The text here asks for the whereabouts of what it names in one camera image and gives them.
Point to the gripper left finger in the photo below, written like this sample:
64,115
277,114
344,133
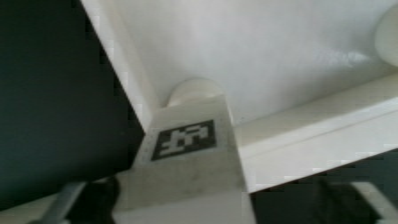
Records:
83,203

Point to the white table leg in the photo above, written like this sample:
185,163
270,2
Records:
385,36
183,186

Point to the white square table top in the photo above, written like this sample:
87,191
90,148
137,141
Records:
284,50

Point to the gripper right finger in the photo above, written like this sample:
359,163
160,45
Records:
353,204

